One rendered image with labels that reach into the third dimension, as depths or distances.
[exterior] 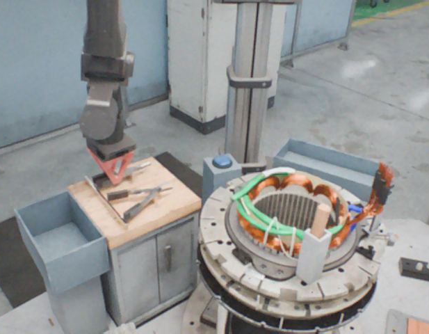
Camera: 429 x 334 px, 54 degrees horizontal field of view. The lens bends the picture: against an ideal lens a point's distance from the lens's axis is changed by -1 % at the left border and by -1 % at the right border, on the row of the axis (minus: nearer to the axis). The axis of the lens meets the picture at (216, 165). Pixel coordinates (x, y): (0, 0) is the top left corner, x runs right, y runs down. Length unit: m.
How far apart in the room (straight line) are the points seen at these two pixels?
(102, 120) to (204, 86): 2.35
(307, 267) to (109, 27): 0.46
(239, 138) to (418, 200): 1.89
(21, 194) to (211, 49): 1.49
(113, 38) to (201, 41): 2.25
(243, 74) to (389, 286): 0.64
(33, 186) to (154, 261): 1.99
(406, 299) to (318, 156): 0.40
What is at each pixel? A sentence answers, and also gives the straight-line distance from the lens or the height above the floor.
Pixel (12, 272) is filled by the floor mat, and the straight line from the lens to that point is 2.29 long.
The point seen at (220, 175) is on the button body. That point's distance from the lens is 0.99.
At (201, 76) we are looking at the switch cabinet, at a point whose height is 0.45.
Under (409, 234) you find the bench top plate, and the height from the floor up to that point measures 0.78.
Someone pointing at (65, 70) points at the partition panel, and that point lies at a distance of 2.98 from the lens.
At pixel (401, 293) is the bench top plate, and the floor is 0.78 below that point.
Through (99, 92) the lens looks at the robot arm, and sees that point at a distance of 0.72.
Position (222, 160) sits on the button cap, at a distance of 1.00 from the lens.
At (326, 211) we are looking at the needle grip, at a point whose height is 1.23.
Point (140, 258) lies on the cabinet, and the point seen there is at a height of 0.97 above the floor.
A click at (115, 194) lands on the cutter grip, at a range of 0.83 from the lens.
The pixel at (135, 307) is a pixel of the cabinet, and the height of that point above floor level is 0.84.
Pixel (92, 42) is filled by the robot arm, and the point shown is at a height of 1.38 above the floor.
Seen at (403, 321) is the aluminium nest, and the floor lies 0.80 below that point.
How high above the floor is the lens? 1.59
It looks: 34 degrees down
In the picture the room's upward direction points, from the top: 3 degrees clockwise
